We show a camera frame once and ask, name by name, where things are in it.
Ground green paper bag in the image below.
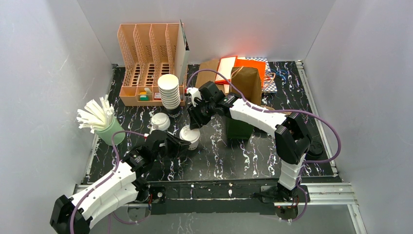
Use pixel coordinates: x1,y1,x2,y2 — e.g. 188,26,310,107
225,66,262,140

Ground single white paper cup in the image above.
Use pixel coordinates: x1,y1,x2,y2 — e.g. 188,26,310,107
188,137,200,151

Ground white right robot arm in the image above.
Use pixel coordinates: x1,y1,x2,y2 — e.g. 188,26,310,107
185,81,312,201

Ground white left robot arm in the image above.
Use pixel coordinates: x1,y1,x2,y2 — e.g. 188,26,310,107
50,130,191,234

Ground white cup lid stack back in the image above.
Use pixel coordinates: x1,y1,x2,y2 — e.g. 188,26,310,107
150,113,170,131

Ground brown kraft paper bag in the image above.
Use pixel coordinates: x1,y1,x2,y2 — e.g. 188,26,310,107
195,59,219,88

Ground stack of white paper cups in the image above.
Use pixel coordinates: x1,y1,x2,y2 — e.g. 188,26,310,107
157,74,181,110

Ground orange paper bag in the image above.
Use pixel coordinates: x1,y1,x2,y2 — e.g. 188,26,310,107
217,56,270,85

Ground green straw holder cup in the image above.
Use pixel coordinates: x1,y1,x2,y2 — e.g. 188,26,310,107
94,117,126,145

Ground checkered blue white bag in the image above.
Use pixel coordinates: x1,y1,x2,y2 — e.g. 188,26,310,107
246,57,280,93

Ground peach plastic file organizer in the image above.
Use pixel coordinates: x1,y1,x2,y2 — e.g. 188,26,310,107
117,22,189,106

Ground bundle of white wrapped straws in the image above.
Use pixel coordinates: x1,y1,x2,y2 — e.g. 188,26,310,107
76,95,115,134

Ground stack of black cup lids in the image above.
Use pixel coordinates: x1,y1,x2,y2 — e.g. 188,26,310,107
305,141,324,160

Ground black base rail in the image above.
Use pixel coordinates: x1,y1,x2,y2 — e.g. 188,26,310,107
117,175,310,215

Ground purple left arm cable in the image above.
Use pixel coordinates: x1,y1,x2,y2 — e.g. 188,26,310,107
69,130,152,234

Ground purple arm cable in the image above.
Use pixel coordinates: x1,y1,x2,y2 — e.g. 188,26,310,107
185,69,342,223
69,130,152,234

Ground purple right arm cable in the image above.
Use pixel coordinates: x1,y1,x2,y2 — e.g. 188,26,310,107
185,69,342,223

